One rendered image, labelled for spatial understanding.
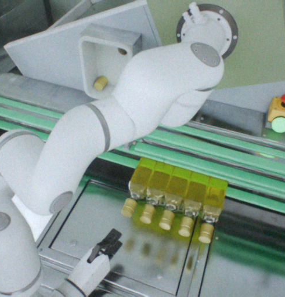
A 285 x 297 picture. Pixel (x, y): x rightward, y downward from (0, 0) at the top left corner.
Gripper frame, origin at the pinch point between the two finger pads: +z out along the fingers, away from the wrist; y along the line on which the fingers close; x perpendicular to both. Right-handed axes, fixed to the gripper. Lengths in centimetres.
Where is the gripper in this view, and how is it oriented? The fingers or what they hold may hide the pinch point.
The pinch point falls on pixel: (114, 241)
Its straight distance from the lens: 87.3
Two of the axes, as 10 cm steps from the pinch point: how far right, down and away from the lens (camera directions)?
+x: -8.2, -4.3, 3.8
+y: 0.2, -6.8, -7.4
